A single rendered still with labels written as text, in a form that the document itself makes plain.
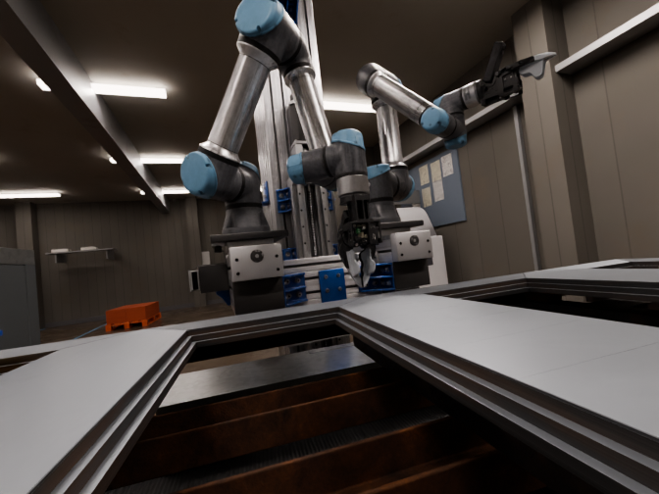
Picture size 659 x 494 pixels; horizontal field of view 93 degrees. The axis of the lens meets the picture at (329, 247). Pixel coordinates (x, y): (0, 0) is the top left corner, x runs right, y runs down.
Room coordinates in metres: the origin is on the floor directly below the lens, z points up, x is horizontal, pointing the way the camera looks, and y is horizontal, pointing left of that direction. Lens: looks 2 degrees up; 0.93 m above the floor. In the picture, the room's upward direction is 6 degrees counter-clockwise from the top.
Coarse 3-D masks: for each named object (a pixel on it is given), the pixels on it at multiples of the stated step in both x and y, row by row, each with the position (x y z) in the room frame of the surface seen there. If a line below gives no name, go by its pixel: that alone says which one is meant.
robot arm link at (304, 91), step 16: (304, 48) 0.86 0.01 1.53; (288, 64) 0.86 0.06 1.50; (304, 64) 0.86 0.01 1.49; (288, 80) 0.89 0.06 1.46; (304, 80) 0.87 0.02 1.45; (304, 96) 0.86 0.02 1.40; (304, 112) 0.86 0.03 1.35; (320, 112) 0.87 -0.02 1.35; (304, 128) 0.87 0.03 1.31; (320, 128) 0.85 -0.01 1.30; (320, 144) 0.85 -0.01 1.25
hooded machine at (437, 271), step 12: (408, 216) 4.40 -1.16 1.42; (420, 216) 4.46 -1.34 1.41; (420, 228) 4.38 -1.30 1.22; (432, 228) 4.44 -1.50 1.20; (432, 240) 4.31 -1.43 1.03; (432, 252) 4.30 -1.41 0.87; (432, 264) 4.29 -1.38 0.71; (444, 264) 4.36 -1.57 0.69; (432, 276) 4.28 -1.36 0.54; (444, 276) 4.35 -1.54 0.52
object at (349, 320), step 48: (480, 288) 0.68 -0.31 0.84; (528, 288) 0.69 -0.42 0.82; (576, 288) 0.60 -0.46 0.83; (624, 288) 0.52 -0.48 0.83; (192, 336) 0.52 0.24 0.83; (240, 336) 0.53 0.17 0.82; (384, 336) 0.38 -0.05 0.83; (144, 384) 0.30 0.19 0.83; (432, 384) 0.28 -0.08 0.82; (480, 384) 0.23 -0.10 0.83; (96, 432) 0.21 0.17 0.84; (528, 432) 0.18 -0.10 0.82; (576, 432) 0.16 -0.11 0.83; (624, 432) 0.15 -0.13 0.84; (48, 480) 0.16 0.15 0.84; (96, 480) 0.18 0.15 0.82; (624, 480) 0.14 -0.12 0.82
